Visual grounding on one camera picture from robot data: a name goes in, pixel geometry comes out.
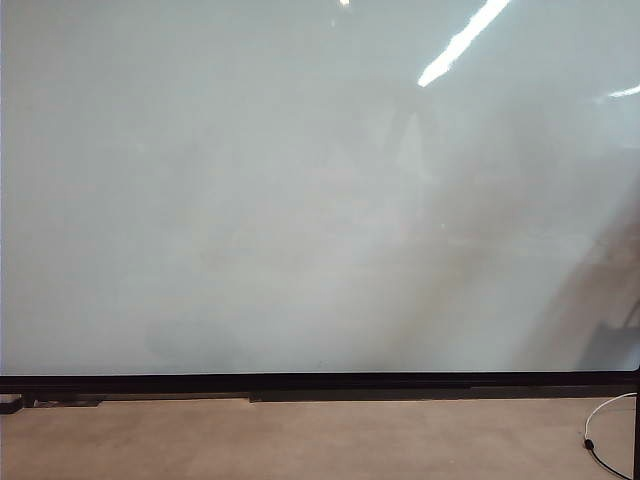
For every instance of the black block with grey top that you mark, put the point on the black block with grey top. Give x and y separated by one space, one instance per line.
9 404

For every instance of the glass whiteboard with black frame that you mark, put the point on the glass whiteboard with black frame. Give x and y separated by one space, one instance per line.
300 200

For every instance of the short black tray bracket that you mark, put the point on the short black tray bracket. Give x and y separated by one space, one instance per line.
65 400

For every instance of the black vertical stand post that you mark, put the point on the black vertical stand post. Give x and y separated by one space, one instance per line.
637 430

